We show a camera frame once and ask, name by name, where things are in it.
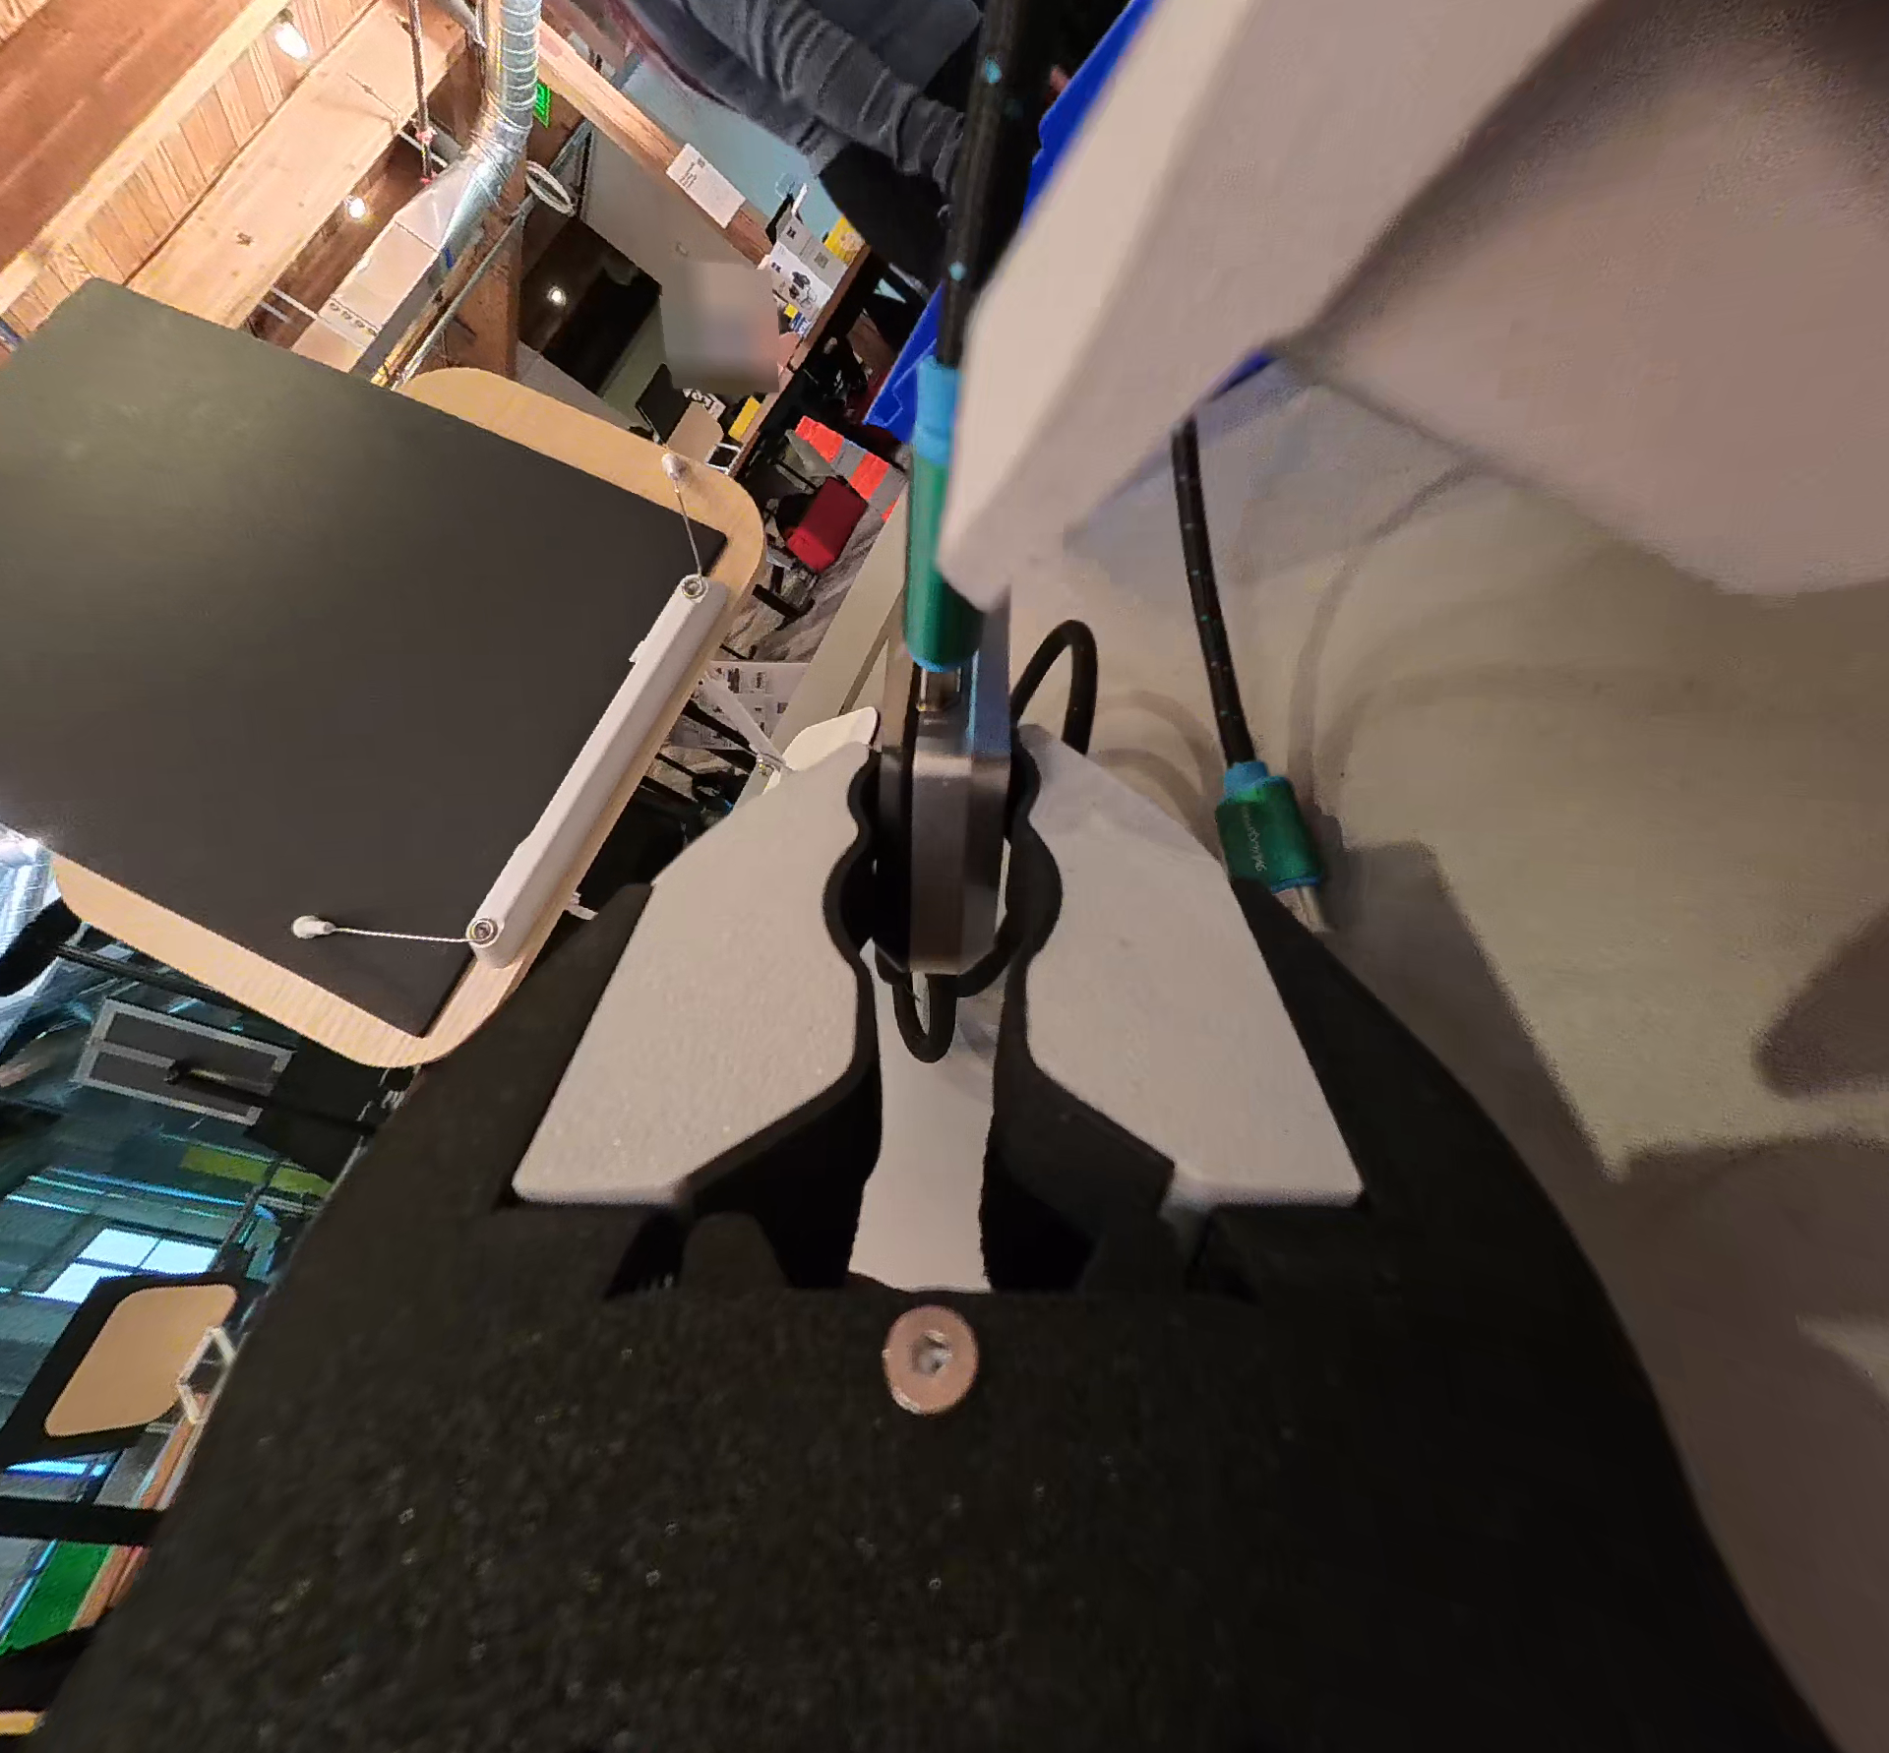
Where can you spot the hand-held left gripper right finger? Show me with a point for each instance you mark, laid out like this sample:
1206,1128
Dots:
1181,1017

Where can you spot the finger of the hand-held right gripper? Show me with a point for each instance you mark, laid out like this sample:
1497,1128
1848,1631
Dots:
1254,160

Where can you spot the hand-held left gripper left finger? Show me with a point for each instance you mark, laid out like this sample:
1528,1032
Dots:
708,1017

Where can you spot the dark grey hub adapter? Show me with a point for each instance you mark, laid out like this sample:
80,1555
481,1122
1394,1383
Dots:
944,853

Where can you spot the blue plastic bin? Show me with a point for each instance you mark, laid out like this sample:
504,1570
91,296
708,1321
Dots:
1092,85

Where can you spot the white metal bar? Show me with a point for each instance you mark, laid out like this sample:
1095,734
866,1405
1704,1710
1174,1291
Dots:
604,779

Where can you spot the red stool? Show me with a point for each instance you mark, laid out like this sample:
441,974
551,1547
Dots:
827,521

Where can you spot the black equipment case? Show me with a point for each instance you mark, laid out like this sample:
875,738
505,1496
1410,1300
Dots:
177,1044

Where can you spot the black panel wooden rim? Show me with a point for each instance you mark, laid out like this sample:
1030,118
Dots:
295,601

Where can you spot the silver ventilation duct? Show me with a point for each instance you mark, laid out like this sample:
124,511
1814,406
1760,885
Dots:
509,27

